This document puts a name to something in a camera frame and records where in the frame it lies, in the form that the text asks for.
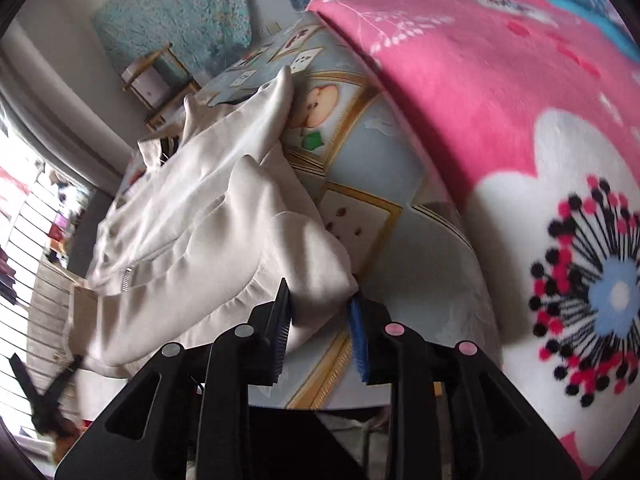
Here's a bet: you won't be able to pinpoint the pink floral blanket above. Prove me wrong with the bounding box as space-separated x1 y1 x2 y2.
305 0 640 480

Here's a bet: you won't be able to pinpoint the dark grey cabinet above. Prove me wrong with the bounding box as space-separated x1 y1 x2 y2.
65 187 117 281

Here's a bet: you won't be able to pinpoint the pale cylindrical bin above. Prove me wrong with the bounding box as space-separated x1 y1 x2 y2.
125 62 169 107

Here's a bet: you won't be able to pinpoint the teal floral hanging cloth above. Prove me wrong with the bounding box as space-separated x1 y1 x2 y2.
91 0 263 73

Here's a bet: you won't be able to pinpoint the blue patterned tablecloth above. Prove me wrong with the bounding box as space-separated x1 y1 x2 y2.
115 20 503 411

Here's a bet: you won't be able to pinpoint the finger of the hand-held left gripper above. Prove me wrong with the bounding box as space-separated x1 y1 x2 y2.
46 355 85 403
9 352 48 408

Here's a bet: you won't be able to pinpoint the person's black pants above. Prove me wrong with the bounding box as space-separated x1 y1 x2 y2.
247 402 367 480

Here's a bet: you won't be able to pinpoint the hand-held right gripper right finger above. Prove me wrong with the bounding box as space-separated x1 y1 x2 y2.
347 295 583 480

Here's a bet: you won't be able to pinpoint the cream zip jacket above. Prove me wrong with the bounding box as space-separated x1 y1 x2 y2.
67 66 361 367

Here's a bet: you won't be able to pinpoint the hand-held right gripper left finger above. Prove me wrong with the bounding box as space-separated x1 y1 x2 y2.
54 277 293 480

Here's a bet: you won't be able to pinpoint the grey curtain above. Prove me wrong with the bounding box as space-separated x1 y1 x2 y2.
0 25 126 201

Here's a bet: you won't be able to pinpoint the wooden chair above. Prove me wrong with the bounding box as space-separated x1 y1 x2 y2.
121 42 201 133

